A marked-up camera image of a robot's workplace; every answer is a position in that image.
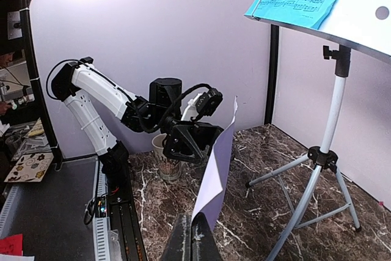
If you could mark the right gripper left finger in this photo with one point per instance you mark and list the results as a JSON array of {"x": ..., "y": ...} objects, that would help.
[{"x": 178, "y": 246}]

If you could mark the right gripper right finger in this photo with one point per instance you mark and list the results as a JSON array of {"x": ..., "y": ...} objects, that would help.
[{"x": 203, "y": 245}]

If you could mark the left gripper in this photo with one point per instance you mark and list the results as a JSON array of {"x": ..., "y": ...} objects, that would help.
[{"x": 186, "y": 140}]

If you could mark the purple sheet music page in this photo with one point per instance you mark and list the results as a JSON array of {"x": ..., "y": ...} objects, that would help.
[{"x": 211, "y": 193}]

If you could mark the grey folding music stand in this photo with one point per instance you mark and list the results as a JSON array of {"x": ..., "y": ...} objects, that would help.
[{"x": 304, "y": 88}]

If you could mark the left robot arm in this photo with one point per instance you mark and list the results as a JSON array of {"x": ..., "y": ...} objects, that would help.
[{"x": 175, "y": 113}]

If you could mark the cream printed mug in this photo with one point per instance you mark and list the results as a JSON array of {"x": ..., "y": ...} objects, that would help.
[{"x": 168, "y": 170}]

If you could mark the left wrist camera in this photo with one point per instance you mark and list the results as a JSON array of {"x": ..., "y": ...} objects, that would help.
[{"x": 202, "y": 105}]

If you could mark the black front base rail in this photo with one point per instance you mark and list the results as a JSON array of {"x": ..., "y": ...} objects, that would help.
[{"x": 122, "y": 212}]

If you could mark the grey slotted cable duct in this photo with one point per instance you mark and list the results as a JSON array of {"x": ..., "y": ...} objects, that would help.
[{"x": 105, "y": 240}]

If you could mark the left black frame post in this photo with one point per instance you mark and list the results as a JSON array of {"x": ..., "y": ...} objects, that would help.
[{"x": 272, "y": 73}]

